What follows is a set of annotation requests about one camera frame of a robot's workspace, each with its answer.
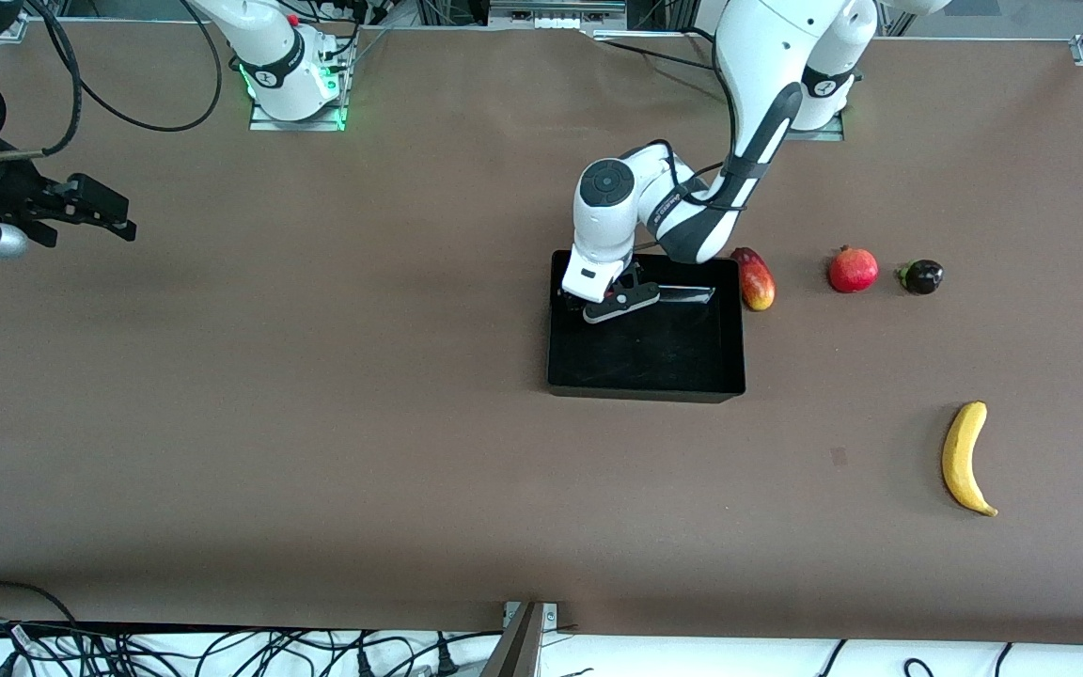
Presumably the black rectangular box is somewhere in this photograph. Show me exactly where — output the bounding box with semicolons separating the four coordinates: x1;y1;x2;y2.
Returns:
547;249;747;403

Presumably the yellow banana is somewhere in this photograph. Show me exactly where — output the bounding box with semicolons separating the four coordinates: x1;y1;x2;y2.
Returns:
941;401;999;518

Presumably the red yellow mango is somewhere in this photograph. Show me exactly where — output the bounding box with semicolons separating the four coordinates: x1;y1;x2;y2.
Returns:
731;246;776;312

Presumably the red pomegranate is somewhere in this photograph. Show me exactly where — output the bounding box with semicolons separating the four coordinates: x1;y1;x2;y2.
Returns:
828;245;879;294

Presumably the dark purple eggplant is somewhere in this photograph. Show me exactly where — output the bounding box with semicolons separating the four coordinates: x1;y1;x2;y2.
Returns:
896;260;945;296

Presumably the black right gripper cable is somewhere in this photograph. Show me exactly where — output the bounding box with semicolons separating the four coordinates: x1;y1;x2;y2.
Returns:
0;19;84;159

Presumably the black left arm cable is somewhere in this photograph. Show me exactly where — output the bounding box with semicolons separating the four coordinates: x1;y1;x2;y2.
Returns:
636;139;773;213

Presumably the long looping black cable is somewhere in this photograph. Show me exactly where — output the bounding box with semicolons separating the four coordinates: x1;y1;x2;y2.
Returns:
29;0;224;134

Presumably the black cable behind table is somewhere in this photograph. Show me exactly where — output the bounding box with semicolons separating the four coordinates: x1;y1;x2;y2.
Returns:
598;28;721;72

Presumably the aluminium frame profile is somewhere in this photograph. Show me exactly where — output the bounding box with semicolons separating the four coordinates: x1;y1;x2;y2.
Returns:
488;0;627;29

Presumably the grey metal post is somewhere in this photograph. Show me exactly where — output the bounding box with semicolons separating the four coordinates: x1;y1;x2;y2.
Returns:
480;602;561;677

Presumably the black floor cable loop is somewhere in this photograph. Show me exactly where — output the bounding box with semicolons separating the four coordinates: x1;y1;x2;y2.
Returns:
0;581;80;645

